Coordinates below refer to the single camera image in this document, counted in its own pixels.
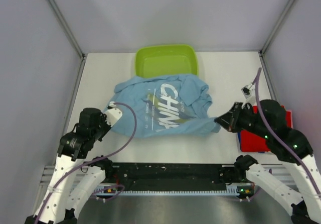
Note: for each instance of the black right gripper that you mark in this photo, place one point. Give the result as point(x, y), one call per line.
point(228, 120)

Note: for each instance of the left aluminium corner post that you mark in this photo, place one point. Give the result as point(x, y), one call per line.
point(65, 27)

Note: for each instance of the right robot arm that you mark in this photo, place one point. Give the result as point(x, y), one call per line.
point(291, 148)

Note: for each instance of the green plastic basin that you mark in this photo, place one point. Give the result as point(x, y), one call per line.
point(153, 61)

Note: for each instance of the right aluminium corner post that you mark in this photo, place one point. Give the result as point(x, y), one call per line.
point(277, 26)

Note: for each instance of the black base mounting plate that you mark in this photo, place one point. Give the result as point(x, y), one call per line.
point(174, 177)

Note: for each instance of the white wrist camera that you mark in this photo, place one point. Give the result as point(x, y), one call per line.
point(249, 93)
point(113, 114)

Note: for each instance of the red folded t shirt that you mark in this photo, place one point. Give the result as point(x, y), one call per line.
point(252, 143)

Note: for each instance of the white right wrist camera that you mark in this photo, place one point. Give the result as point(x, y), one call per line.
point(249, 93)

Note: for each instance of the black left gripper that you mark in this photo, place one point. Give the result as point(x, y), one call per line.
point(108, 126)

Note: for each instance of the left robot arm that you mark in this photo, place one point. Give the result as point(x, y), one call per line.
point(73, 150)

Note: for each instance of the aluminium corner post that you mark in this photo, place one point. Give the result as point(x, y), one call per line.
point(65, 27)
point(277, 26)

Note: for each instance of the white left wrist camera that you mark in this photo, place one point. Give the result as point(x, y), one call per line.
point(113, 114)

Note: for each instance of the light blue t shirt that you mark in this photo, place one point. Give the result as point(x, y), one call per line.
point(164, 105)

